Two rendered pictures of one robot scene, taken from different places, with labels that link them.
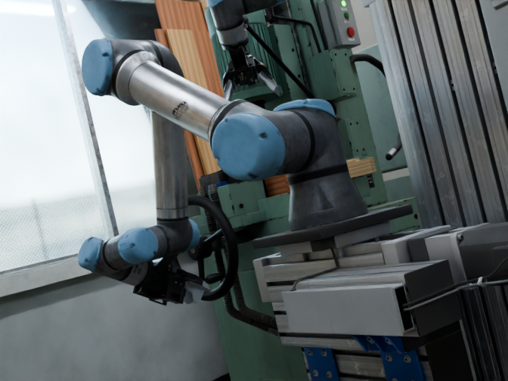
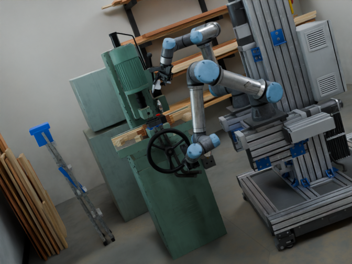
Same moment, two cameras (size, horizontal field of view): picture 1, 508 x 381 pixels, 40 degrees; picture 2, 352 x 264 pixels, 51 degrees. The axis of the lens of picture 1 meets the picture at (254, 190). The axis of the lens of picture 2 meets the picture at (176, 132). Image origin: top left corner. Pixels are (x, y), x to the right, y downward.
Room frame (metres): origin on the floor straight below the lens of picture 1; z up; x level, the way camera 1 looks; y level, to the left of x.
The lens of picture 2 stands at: (0.60, 2.01, 1.46)
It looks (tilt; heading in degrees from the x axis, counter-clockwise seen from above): 14 degrees down; 303
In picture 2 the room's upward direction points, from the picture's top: 20 degrees counter-clockwise
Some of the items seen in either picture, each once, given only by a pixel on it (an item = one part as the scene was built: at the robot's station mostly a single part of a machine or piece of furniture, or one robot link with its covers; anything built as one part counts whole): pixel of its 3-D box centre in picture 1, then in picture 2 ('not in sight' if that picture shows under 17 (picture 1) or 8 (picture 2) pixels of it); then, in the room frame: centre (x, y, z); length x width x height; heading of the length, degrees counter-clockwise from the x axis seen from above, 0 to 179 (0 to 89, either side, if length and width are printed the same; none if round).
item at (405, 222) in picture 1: (314, 235); (155, 145); (2.19, -0.15, 0.76); 0.57 x 0.45 x 0.09; 134
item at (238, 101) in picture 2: not in sight; (241, 98); (1.59, -0.54, 0.87); 0.15 x 0.15 x 0.10
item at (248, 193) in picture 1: (232, 201); (159, 131); (1.97, 0.07, 0.91); 0.15 x 0.14 x 0.09; 44
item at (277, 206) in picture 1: (257, 211); (158, 135); (2.03, 0.00, 0.87); 0.61 x 0.30 x 0.06; 44
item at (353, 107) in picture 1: (318, 107); (132, 94); (2.31, -0.27, 1.16); 0.22 x 0.22 x 0.72; 44
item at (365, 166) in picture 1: (298, 184); (163, 122); (2.04, -0.13, 0.92); 0.55 x 0.02 x 0.04; 44
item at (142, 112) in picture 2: not in sight; (145, 113); (2.12, -0.08, 1.03); 0.14 x 0.07 x 0.09; 134
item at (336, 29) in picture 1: (339, 23); (138, 57); (2.23, -0.39, 1.40); 0.10 x 0.06 x 0.16; 134
